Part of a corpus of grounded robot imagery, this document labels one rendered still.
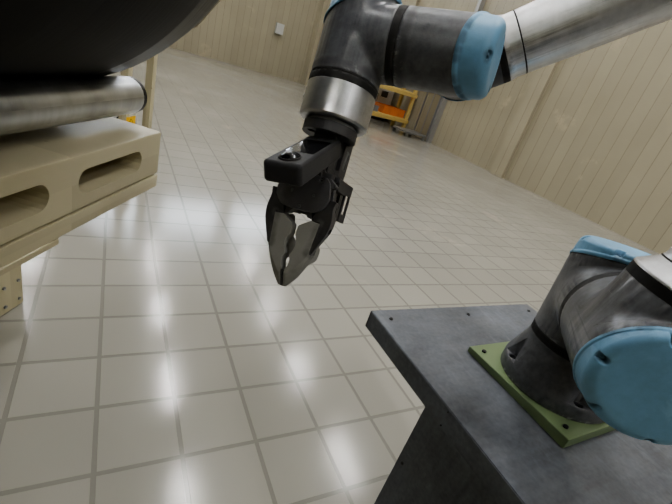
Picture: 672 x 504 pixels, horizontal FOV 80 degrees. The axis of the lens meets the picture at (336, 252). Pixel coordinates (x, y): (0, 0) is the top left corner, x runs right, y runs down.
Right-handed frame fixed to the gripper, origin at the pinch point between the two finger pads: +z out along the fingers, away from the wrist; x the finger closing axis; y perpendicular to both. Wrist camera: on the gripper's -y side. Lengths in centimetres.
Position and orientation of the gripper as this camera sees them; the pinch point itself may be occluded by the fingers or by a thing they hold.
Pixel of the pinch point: (282, 275)
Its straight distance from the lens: 51.0
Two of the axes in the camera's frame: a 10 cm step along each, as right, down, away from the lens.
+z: -2.8, 9.6, 0.4
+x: -9.1, -2.8, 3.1
